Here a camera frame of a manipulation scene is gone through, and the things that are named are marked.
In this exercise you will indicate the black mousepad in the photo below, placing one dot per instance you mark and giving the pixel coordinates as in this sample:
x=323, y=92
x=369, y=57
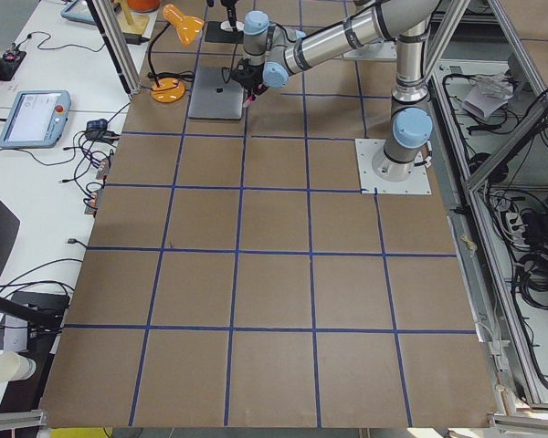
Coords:
x=215, y=34

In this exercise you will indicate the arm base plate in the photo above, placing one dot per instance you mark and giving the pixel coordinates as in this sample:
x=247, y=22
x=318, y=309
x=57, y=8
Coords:
x=383, y=51
x=377, y=175

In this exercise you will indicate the pink marker pen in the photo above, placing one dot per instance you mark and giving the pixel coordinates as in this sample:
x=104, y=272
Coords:
x=249, y=99

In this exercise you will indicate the white computer mouse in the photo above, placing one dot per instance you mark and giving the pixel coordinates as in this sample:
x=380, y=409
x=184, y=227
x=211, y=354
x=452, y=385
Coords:
x=228, y=27

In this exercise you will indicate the crumpled white paper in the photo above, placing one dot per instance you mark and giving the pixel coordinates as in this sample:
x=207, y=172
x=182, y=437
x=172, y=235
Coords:
x=488, y=94

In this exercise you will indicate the aluminium frame post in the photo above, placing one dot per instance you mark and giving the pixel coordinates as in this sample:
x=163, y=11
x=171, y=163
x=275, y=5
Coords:
x=114, y=40

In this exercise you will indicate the blue teach pendant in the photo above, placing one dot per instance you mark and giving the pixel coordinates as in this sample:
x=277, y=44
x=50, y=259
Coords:
x=36, y=120
x=78, y=11

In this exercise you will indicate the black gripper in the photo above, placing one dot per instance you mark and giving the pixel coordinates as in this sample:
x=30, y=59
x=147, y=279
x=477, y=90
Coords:
x=251, y=78
x=228, y=13

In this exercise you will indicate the orange desk lamp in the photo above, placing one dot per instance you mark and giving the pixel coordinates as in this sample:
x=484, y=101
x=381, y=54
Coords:
x=171, y=71

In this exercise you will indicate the grey closed laptop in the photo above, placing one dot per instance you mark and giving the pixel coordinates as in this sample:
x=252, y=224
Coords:
x=214, y=99

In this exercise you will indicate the white paper cup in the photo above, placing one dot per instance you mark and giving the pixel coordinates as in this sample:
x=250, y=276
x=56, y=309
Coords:
x=15, y=367

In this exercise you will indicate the black power adapter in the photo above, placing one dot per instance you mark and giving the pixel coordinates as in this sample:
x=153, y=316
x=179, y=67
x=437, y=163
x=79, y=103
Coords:
x=98, y=130

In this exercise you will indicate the wooden stand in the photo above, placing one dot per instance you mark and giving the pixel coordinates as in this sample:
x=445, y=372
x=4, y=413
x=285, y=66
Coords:
x=129, y=22

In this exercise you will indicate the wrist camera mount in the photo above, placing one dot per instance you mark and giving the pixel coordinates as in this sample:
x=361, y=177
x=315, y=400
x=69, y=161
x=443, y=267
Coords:
x=233, y=73

